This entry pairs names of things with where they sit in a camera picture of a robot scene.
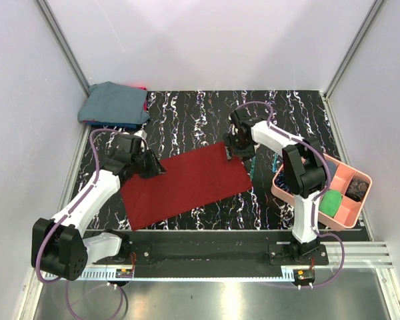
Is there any brown patterned rolled sock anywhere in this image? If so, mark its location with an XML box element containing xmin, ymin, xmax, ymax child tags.
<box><xmin>345</xmin><ymin>178</ymin><xmax>369</xmax><ymax>202</ymax></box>

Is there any dark red cloth napkin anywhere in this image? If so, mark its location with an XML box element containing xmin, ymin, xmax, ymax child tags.
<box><xmin>120</xmin><ymin>142</ymin><xmax>252</xmax><ymax>231</ymax></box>

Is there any right aluminium frame post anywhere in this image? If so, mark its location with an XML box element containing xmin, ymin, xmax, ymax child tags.
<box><xmin>323</xmin><ymin>0</ymin><xmax>387</xmax><ymax>99</ymax></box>

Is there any left aluminium frame post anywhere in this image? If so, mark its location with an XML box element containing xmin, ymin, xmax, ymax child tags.
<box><xmin>34</xmin><ymin>0</ymin><xmax>89</xmax><ymax>97</ymax></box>

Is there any folded grey-blue cloth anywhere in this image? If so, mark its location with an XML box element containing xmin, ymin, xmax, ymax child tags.
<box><xmin>77</xmin><ymin>81</ymin><xmax>150</xmax><ymax>125</ymax></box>

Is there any pink divided organizer tray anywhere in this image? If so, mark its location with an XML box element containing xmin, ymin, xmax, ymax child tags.
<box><xmin>271</xmin><ymin>155</ymin><xmax>372</xmax><ymax>231</ymax></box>

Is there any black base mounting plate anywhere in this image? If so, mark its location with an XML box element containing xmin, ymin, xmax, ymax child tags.
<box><xmin>93</xmin><ymin>229</ymin><xmax>331</xmax><ymax>279</ymax></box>

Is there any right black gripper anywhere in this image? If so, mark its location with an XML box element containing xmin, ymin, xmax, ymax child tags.
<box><xmin>223</xmin><ymin>132</ymin><xmax>256</xmax><ymax>163</ymax></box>

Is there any silver spoon patterned handle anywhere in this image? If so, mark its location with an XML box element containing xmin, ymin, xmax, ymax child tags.
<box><xmin>249</xmin><ymin>157</ymin><xmax>256</xmax><ymax>179</ymax></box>

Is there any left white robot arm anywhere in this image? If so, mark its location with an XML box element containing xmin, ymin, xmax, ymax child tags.
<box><xmin>31</xmin><ymin>130</ymin><xmax>166</xmax><ymax>284</ymax></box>

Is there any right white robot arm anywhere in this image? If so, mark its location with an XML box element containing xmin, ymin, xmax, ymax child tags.
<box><xmin>223</xmin><ymin>108</ymin><xmax>331</xmax><ymax>265</ymax></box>

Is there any folded pink cloth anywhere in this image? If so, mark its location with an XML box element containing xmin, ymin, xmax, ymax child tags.
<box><xmin>131</xmin><ymin>85</ymin><xmax>148</xmax><ymax>111</ymax></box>

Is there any blue dotted rolled sock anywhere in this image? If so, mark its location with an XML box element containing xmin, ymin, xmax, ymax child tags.
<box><xmin>275</xmin><ymin>171</ymin><xmax>288</xmax><ymax>191</ymax></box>

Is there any purple cable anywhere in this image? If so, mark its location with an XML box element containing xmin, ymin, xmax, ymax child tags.
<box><xmin>235</xmin><ymin>101</ymin><xmax>347</xmax><ymax>291</ymax></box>
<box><xmin>35</xmin><ymin>128</ymin><xmax>129</xmax><ymax>319</ymax></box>

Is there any green rolled sock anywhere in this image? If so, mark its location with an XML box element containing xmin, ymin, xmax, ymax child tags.
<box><xmin>319</xmin><ymin>189</ymin><xmax>343</xmax><ymax>218</ymax></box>

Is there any grey-blue rolled sock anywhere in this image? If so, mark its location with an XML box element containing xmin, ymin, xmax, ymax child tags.
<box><xmin>326</xmin><ymin>161</ymin><xmax>337</xmax><ymax>179</ymax></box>

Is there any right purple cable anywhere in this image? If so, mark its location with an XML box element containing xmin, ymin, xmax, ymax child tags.
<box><xmin>235</xmin><ymin>101</ymin><xmax>347</xmax><ymax>291</ymax></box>

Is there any fork with teal handle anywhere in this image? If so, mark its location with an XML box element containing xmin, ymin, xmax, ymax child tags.
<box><xmin>272</xmin><ymin>154</ymin><xmax>279</xmax><ymax>173</ymax></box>

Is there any aluminium frame post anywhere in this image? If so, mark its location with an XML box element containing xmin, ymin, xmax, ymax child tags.
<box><xmin>323</xmin><ymin>0</ymin><xmax>387</xmax><ymax>99</ymax></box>
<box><xmin>34</xmin><ymin>0</ymin><xmax>89</xmax><ymax>97</ymax></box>

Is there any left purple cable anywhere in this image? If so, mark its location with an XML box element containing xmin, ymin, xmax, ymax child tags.
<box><xmin>35</xmin><ymin>128</ymin><xmax>129</xmax><ymax>319</ymax></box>

